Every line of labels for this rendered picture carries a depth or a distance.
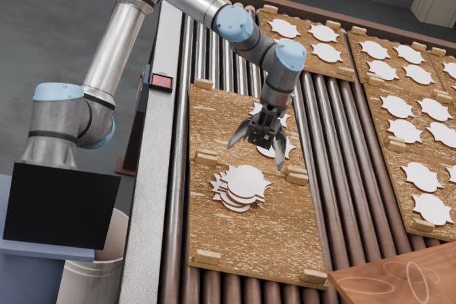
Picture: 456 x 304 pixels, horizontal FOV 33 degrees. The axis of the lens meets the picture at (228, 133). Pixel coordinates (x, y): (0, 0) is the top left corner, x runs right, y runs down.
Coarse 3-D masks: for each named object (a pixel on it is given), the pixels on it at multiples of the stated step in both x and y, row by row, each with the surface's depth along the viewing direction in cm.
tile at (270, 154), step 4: (288, 140) 237; (288, 144) 236; (256, 148) 230; (260, 148) 230; (272, 148) 232; (288, 148) 234; (292, 148) 235; (260, 152) 228; (264, 152) 228; (268, 152) 229; (272, 152) 230; (288, 152) 232; (264, 156) 228; (268, 156) 228; (272, 156) 228
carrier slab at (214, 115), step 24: (192, 96) 245; (216, 96) 249; (240, 96) 253; (192, 120) 234; (216, 120) 237; (240, 120) 241; (288, 120) 249; (192, 144) 223; (216, 144) 227; (240, 144) 230; (264, 168) 223
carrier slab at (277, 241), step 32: (192, 160) 217; (192, 192) 205; (288, 192) 217; (192, 224) 195; (224, 224) 198; (256, 224) 201; (288, 224) 205; (192, 256) 185; (224, 256) 188; (256, 256) 191; (288, 256) 194; (320, 256) 198; (320, 288) 190
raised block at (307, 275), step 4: (304, 272) 187; (308, 272) 187; (312, 272) 188; (316, 272) 188; (320, 272) 189; (304, 276) 188; (308, 276) 187; (312, 276) 188; (316, 276) 188; (320, 276) 188; (324, 276) 188; (304, 280) 188; (308, 280) 188; (312, 280) 188; (316, 280) 188; (320, 280) 188; (324, 280) 188
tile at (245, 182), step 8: (232, 168) 211; (240, 168) 213; (248, 168) 214; (256, 168) 215; (224, 176) 207; (232, 176) 208; (240, 176) 209; (248, 176) 210; (256, 176) 211; (232, 184) 206; (240, 184) 207; (248, 184) 208; (256, 184) 209; (264, 184) 210; (232, 192) 203; (240, 192) 204; (248, 192) 205; (256, 192) 206
